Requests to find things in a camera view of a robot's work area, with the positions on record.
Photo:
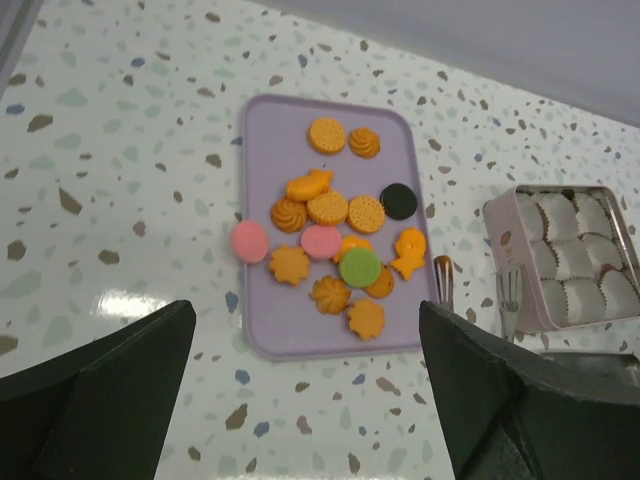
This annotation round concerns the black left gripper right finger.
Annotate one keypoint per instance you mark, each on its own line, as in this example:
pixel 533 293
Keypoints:
pixel 508 413

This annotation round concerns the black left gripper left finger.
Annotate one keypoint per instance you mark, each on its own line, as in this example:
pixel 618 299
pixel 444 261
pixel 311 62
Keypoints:
pixel 100 411

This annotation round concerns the metal serving tongs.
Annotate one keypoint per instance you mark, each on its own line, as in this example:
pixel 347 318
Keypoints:
pixel 505 295

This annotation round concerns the chocolate chip cookie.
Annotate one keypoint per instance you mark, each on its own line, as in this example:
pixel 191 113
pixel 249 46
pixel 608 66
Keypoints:
pixel 384 284

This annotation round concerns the orange fish cookie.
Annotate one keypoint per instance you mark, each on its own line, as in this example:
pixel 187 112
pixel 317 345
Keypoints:
pixel 307 187
pixel 410 248

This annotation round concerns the green round cookie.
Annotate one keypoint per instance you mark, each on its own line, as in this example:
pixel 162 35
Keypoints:
pixel 359 267

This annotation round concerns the orange fish cookie hidden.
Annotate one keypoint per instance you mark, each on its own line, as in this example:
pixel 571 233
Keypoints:
pixel 350 242

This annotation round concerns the pink cookie tin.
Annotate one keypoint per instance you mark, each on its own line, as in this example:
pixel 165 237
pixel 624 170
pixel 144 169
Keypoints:
pixel 568 251

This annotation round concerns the lilac plastic tray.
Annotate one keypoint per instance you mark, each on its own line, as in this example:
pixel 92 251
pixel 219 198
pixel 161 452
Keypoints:
pixel 280 320

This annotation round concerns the swirl flower cookie bottom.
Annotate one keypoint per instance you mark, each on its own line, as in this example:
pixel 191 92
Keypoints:
pixel 331 295

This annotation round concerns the pink round cookie left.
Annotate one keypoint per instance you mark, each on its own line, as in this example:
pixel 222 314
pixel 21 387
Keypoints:
pixel 249 241

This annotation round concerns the pink round cookie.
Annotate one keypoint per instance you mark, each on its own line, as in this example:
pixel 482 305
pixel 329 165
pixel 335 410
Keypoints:
pixel 321 242
pixel 249 241

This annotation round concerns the flower cookie left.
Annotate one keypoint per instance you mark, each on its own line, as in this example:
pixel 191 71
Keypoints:
pixel 289 264

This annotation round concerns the black sandwich cookie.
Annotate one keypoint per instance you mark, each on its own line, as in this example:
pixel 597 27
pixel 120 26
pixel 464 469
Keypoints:
pixel 399 201

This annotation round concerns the round dotted biscuit right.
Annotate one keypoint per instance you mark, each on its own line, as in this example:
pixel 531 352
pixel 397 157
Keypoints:
pixel 365 214

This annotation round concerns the round dotted biscuit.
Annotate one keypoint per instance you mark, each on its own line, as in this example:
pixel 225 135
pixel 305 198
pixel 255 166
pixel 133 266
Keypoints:
pixel 328 209
pixel 365 214
pixel 326 135

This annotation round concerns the pink round cookie middle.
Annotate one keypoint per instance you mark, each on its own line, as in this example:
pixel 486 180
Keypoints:
pixel 321 242

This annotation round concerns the swirl cookie left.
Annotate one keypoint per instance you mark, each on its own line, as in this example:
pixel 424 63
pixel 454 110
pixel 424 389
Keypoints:
pixel 288 215

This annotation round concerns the round dotted biscuit middle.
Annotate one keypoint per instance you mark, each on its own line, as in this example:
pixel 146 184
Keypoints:
pixel 328 209

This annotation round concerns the swirl cookie top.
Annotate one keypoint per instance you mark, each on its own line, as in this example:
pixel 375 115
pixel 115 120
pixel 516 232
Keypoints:
pixel 364 142

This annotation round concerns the round dotted biscuit top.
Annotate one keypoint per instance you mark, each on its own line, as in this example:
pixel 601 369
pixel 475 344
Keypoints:
pixel 326 135

